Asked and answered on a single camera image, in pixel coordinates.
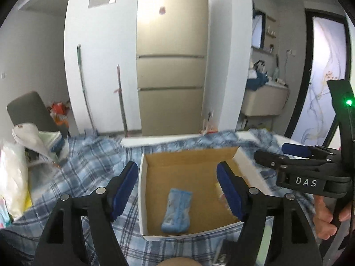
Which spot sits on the dark blue clothing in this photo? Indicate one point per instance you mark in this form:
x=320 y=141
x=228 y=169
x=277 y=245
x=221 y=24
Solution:
x=256 y=81

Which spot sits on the white flat board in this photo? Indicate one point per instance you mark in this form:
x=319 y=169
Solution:
x=160 y=140

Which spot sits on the red orange bags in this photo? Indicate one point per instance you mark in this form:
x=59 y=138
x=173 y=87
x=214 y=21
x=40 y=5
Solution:
x=58 y=113

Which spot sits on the large white plastic bag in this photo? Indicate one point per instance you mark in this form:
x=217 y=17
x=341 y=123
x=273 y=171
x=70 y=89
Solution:
x=12 y=177

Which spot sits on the light blue packet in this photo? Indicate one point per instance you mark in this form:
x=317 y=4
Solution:
x=177 y=210

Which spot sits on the beige sink vanity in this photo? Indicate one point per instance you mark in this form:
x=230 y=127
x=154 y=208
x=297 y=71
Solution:
x=263 y=101

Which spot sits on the mirror cabinet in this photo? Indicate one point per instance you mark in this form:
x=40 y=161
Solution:
x=258 y=30

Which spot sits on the blue white packet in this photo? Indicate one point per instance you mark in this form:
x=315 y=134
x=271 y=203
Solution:
x=59 y=144

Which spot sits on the white and pink plush toy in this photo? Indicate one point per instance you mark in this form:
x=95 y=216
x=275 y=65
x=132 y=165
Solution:
x=30 y=135

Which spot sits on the white hair dryer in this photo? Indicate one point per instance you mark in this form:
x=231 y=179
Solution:
x=278 y=82

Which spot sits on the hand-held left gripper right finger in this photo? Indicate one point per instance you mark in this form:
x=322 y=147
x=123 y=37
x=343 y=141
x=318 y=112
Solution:
x=230 y=194

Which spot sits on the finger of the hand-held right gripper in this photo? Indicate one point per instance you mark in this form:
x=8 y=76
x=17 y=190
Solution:
x=296 y=149
x=266 y=158

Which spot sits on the wall shelf with bottles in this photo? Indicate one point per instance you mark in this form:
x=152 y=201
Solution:
x=271 y=34

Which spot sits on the pink fridge magnet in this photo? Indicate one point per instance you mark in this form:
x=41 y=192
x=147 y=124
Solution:
x=162 y=9

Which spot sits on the patterned glass door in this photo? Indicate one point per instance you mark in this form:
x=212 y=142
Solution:
x=324 y=69

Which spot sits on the person's right hand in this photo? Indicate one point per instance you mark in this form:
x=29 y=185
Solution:
x=323 y=216

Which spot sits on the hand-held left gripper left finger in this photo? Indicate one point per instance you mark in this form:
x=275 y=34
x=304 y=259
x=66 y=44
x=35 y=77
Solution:
x=124 y=191

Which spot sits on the dark flat object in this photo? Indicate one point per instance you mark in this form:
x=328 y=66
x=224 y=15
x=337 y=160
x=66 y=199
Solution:
x=226 y=253

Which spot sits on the grey chair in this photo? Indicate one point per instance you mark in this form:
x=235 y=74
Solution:
x=30 y=108

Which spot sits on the blue plaid blanket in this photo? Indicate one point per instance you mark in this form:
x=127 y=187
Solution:
x=83 y=155

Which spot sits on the beige refrigerator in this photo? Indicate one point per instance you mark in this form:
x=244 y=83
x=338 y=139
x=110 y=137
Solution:
x=172 y=102

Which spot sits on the white cardboard box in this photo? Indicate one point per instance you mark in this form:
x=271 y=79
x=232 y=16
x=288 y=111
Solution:
x=194 y=177

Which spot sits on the small yellow packet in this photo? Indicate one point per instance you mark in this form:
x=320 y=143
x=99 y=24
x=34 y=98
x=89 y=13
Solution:
x=222 y=198

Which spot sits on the white wall socket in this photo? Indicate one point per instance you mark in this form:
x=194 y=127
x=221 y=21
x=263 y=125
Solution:
x=290 y=52

